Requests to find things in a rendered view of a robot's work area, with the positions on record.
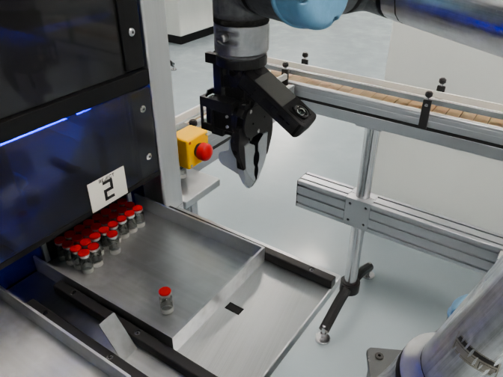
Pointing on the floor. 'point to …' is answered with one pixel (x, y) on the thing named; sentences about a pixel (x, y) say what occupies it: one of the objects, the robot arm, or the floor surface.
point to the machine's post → (161, 103)
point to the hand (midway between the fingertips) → (253, 181)
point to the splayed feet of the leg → (342, 302)
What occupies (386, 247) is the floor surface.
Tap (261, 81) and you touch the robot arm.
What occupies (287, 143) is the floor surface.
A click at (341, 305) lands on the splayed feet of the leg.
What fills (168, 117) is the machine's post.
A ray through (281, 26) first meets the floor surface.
